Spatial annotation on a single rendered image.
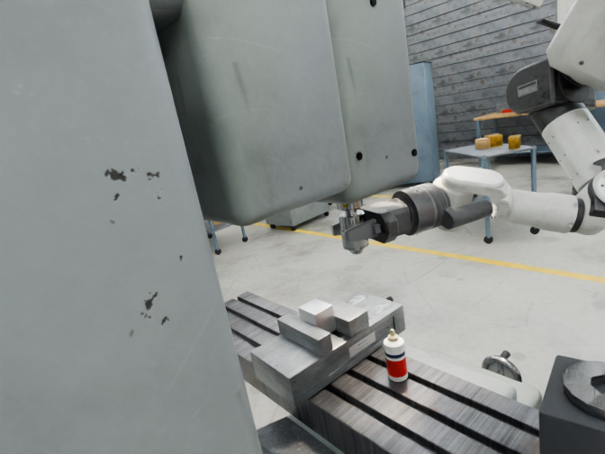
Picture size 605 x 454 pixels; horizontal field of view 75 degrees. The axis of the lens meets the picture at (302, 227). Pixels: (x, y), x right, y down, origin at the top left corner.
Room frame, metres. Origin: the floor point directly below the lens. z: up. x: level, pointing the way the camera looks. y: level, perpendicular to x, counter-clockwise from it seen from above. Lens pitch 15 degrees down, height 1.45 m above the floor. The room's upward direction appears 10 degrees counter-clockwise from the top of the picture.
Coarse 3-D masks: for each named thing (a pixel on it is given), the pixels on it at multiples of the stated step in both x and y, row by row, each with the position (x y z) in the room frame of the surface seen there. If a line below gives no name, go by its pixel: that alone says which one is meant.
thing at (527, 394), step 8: (432, 352) 1.03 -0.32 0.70; (448, 360) 0.98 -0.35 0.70; (456, 360) 0.98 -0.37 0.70; (472, 368) 0.93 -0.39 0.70; (480, 368) 0.92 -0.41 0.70; (488, 376) 0.89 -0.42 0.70; (496, 376) 0.89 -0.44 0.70; (512, 384) 0.85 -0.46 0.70; (520, 384) 0.84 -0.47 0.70; (520, 392) 0.81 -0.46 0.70; (528, 392) 0.81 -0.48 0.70; (536, 392) 0.81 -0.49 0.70; (520, 400) 0.79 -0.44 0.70; (528, 400) 0.79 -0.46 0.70; (536, 400) 0.79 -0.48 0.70; (536, 408) 0.78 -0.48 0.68
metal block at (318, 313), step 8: (304, 304) 0.82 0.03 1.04; (312, 304) 0.81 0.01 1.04; (320, 304) 0.80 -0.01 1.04; (328, 304) 0.80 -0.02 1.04; (304, 312) 0.79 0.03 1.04; (312, 312) 0.78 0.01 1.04; (320, 312) 0.77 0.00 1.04; (328, 312) 0.78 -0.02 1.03; (304, 320) 0.80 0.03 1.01; (312, 320) 0.77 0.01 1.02; (320, 320) 0.77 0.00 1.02; (328, 320) 0.78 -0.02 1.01; (328, 328) 0.78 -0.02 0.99; (336, 328) 0.79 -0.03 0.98
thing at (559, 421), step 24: (576, 360) 0.43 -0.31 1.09; (552, 384) 0.39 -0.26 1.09; (576, 384) 0.37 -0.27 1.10; (600, 384) 0.38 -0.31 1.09; (552, 408) 0.36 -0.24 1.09; (576, 408) 0.35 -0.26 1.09; (600, 408) 0.33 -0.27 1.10; (552, 432) 0.35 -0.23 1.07; (576, 432) 0.33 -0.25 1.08; (600, 432) 0.32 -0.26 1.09
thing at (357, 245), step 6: (342, 222) 0.67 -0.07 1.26; (348, 222) 0.66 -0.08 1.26; (354, 222) 0.66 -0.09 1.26; (360, 222) 0.66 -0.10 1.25; (342, 228) 0.67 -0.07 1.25; (348, 228) 0.66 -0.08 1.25; (342, 234) 0.68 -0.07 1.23; (342, 240) 0.68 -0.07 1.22; (366, 240) 0.67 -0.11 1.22; (348, 246) 0.67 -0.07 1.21; (354, 246) 0.66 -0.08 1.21; (360, 246) 0.66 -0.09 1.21; (366, 246) 0.67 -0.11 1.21
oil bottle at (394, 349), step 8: (392, 336) 0.69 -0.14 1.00; (384, 344) 0.69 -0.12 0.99; (392, 344) 0.68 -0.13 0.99; (400, 344) 0.68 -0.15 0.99; (392, 352) 0.68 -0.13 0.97; (400, 352) 0.68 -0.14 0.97; (392, 360) 0.68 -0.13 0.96; (400, 360) 0.68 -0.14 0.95; (392, 368) 0.68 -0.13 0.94; (400, 368) 0.68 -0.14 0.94; (392, 376) 0.69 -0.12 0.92; (400, 376) 0.68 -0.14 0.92
